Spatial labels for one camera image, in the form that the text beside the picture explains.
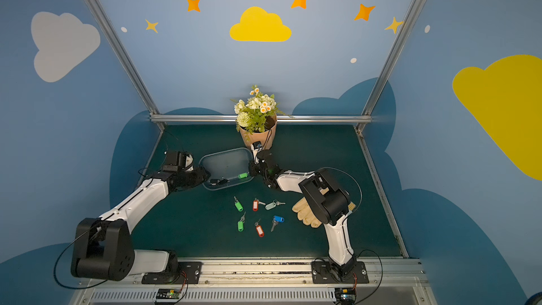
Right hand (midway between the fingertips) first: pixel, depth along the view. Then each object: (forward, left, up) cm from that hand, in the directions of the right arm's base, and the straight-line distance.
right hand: (252, 158), depth 98 cm
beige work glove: (-21, -24, -8) cm, 33 cm away
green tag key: (-20, +4, -8) cm, 22 cm away
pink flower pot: (+8, -6, +6) cm, 12 cm away
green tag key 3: (-5, +5, -8) cm, 11 cm away
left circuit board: (-53, +23, -9) cm, 59 cm away
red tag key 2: (-30, -6, -8) cm, 32 cm away
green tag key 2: (-28, +2, -8) cm, 29 cm away
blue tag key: (-26, -13, -7) cm, 30 cm away
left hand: (-11, +18, +3) cm, 21 cm away
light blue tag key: (-19, -11, -8) cm, 23 cm away
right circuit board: (-50, -39, -11) cm, 64 cm away
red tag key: (-19, -3, -8) cm, 21 cm away
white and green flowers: (+9, -1, +20) cm, 22 cm away
